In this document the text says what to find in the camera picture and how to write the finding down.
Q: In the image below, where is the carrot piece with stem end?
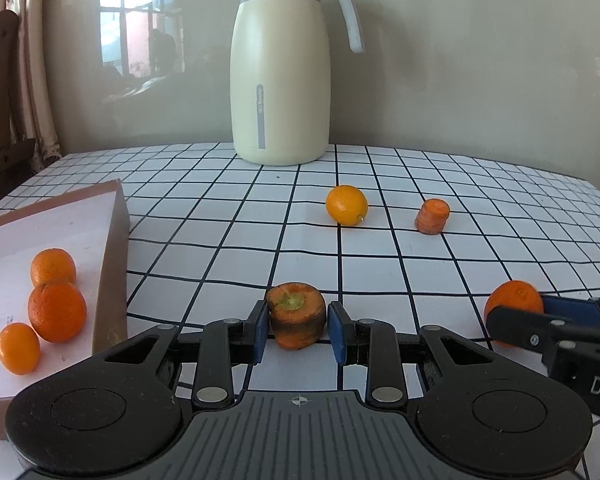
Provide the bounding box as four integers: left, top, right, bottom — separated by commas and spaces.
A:
265, 283, 327, 351

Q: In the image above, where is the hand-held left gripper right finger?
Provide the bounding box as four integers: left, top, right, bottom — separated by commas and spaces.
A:
327, 301, 511, 411

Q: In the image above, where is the cream thermos jug grey lid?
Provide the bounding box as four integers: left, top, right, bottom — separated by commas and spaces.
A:
229, 0, 366, 166

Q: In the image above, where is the large mandarin orange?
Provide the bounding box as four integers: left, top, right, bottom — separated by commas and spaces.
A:
27, 281, 88, 344

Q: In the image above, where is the wooden chair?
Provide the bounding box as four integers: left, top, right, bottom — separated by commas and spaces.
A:
0, 9, 37, 216

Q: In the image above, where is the brown cardboard box white inside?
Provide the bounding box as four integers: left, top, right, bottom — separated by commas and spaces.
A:
0, 178, 130, 441

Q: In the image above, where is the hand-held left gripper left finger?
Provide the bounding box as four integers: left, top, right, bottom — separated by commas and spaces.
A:
87, 301, 271, 411

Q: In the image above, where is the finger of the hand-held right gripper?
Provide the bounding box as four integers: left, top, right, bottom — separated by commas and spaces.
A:
486, 305, 588, 361
540, 295, 600, 333

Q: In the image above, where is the beige patterned curtain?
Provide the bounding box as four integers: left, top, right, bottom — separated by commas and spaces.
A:
0, 0, 63, 166

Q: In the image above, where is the small orange kumquat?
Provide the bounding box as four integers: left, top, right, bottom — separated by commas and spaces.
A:
326, 185, 369, 227
0, 322, 41, 376

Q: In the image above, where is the white black grid tablecloth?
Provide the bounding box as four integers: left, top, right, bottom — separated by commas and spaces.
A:
0, 142, 600, 480

